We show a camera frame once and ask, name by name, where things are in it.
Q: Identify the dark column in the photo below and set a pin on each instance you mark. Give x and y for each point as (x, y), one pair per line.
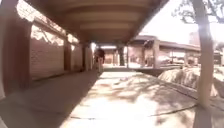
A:
(121, 55)

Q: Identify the person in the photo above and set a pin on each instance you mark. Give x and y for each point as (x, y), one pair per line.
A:
(99, 56)

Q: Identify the pale concrete path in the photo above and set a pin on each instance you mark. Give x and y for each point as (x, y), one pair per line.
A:
(110, 100)

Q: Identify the brown ribbed canopy roof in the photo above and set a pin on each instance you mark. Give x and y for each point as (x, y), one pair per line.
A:
(100, 16)

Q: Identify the low flat-roofed building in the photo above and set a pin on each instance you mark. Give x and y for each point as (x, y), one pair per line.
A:
(166, 50)

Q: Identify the red brick building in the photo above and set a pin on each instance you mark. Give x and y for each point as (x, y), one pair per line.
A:
(46, 56)

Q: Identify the pale rock mound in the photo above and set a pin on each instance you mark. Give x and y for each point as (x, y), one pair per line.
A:
(183, 76)

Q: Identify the tree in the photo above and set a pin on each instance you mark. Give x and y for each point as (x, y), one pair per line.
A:
(205, 66)

